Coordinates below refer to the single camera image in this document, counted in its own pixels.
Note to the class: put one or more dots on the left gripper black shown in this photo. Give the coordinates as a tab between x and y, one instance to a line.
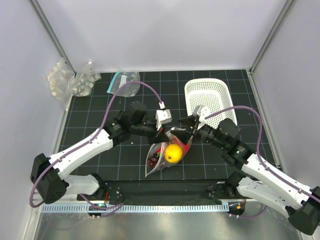
155	132

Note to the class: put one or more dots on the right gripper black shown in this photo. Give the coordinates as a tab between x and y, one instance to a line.
184	135

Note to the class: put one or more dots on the red chili pepper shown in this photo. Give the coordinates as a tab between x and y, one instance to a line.
185	147

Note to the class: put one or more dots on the polka dot zip bag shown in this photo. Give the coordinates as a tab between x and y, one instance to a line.
162	163

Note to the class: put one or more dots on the yellow round fruit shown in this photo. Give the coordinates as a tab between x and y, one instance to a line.
173	153

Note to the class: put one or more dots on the dark red grape bunch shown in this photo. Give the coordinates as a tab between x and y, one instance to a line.
153	159

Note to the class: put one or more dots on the white perforated plastic basket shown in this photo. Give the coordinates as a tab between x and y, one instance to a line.
212	93

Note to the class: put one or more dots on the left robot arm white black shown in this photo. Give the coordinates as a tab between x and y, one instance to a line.
52	175

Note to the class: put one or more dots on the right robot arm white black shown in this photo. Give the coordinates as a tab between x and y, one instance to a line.
255	177

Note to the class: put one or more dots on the blue zipper clear bag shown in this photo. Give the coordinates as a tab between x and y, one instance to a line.
121	78

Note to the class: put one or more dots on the polka dot bag middle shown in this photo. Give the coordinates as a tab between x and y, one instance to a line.
84	80

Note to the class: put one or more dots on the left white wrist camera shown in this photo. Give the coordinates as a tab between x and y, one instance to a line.
162	117

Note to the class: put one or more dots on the slotted cable duct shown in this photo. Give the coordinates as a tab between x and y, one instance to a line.
86	208

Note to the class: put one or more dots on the aluminium corner post left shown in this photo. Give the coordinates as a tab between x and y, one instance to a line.
50	31

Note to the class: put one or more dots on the aluminium corner post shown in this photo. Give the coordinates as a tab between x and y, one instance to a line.
50	31
285	10

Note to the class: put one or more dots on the aluminium corner post right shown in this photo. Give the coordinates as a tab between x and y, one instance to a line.
285	10

